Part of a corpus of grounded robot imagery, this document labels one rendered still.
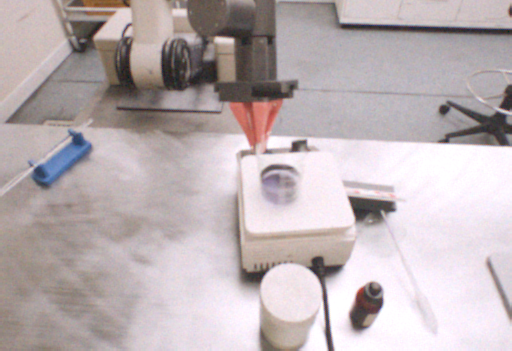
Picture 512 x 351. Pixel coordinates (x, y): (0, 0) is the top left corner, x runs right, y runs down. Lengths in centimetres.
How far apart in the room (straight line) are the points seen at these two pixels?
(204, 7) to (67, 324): 38
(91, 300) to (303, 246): 25
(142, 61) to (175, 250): 78
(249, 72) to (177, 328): 31
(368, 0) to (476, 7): 76
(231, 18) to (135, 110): 103
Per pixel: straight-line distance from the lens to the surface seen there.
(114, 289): 48
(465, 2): 306
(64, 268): 52
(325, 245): 41
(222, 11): 41
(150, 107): 139
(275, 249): 40
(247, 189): 42
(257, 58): 46
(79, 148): 65
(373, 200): 51
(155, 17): 117
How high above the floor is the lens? 115
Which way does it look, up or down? 44 degrees down
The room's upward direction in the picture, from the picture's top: straight up
